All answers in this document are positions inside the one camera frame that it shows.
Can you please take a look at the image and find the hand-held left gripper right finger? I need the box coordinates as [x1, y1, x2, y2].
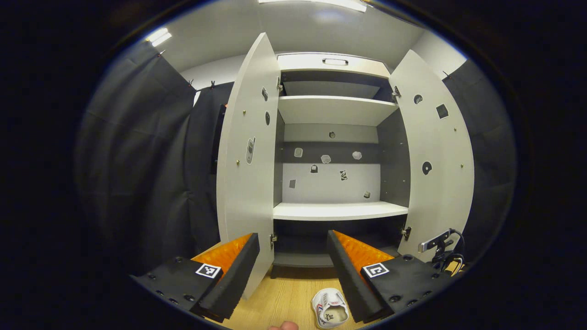
[327, 230, 454, 324]

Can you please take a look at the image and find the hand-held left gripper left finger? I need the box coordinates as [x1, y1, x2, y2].
[130, 232, 260, 324]

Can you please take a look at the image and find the white canvas shoe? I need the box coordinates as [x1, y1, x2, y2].
[311, 287, 350, 329]

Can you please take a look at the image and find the white cabinet door cat sticker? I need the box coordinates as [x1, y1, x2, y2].
[389, 49, 475, 263]

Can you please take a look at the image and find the white cabinet door phone sticker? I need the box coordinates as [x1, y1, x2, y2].
[216, 32, 281, 299]

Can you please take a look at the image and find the white shoe cabinet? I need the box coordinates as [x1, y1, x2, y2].
[273, 52, 411, 279]

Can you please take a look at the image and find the white cabinet shelf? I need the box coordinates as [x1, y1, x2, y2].
[273, 201, 409, 221]
[277, 95, 399, 127]

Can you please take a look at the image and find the black backdrop cloth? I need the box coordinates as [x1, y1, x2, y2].
[76, 40, 235, 275]
[443, 59, 518, 262]

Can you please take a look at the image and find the black cable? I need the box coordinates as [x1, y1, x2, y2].
[449, 228, 465, 272]

